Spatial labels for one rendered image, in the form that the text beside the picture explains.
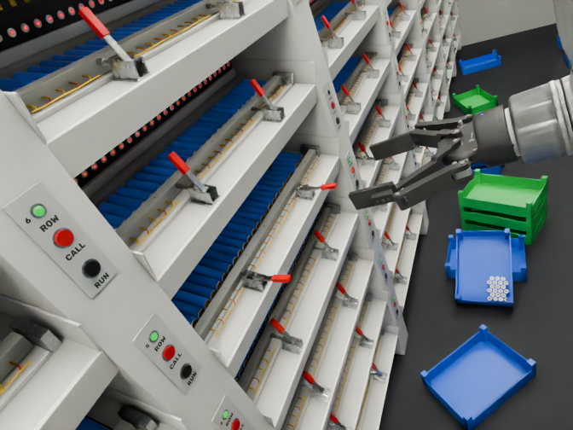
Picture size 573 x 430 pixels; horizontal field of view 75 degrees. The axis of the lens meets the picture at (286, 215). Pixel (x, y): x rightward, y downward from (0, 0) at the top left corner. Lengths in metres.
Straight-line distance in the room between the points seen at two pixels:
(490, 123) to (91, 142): 0.47
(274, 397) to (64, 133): 0.58
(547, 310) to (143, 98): 1.57
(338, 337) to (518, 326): 0.83
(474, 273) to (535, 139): 1.28
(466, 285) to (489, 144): 1.27
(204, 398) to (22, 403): 0.23
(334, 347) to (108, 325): 0.69
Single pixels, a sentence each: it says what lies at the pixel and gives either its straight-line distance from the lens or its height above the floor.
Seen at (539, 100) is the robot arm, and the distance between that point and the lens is 0.53.
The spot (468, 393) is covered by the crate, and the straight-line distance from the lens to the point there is 1.53.
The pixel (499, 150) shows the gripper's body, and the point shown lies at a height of 1.09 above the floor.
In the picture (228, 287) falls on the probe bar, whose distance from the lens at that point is 0.67.
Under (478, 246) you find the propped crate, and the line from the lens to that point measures 1.80.
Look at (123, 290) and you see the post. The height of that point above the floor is 1.14.
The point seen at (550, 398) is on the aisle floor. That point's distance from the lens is 1.55.
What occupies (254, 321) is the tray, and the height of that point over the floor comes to 0.91.
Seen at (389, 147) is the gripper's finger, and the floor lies 1.05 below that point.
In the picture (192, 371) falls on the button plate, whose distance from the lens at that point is 0.56.
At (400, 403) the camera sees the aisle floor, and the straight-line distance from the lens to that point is 1.54.
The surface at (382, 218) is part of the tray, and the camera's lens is 1.36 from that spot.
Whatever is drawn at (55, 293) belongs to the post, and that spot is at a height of 1.19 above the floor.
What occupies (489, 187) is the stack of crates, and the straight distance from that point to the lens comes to 2.04.
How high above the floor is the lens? 1.36
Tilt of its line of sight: 32 degrees down
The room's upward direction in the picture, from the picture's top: 25 degrees counter-clockwise
